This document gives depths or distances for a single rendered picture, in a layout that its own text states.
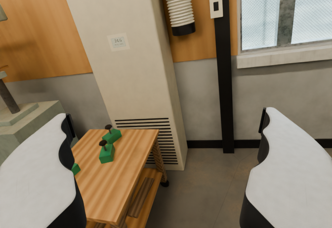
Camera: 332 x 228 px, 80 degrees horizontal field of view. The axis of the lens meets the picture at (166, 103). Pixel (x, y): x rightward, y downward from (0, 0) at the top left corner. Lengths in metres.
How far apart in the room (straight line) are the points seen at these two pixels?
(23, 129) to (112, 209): 0.95
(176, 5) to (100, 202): 1.13
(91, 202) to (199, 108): 1.08
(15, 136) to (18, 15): 1.00
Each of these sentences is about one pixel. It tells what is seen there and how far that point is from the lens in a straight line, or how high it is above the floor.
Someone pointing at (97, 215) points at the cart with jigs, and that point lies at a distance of 1.04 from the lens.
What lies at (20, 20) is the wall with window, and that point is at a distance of 2.13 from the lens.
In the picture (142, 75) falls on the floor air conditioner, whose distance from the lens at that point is 1.35.
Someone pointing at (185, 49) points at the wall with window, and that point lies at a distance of 1.53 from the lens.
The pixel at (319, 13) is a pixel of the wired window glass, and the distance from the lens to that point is 1.70.
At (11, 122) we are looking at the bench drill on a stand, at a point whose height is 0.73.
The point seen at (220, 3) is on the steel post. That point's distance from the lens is 1.38.
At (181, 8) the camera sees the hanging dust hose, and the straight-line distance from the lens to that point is 1.32.
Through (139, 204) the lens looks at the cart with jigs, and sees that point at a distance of 1.42.
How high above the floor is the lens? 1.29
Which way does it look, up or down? 27 degrees down
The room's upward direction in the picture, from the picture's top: 12 degrees counter-clockwise
